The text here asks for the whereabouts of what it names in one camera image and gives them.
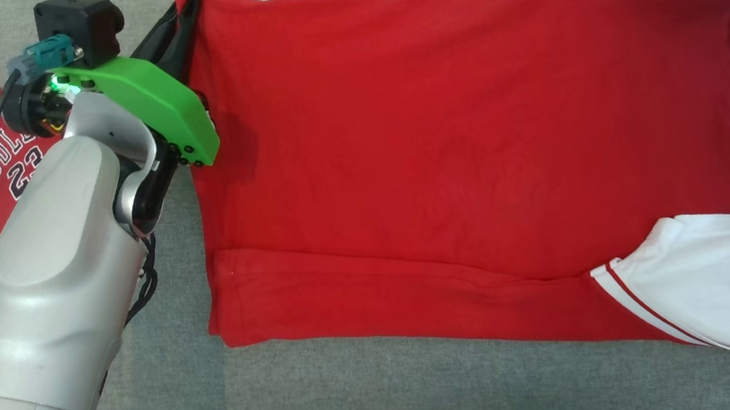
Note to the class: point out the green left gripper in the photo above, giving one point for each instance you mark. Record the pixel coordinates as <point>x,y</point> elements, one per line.
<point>150,99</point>

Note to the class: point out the red shirt with white sleeves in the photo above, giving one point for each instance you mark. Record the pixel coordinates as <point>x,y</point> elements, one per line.
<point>435,154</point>

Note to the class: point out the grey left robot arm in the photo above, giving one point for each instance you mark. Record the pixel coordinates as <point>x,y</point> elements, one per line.
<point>57,305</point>

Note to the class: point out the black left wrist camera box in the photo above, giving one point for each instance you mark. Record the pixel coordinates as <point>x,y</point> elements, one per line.
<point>78,28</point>

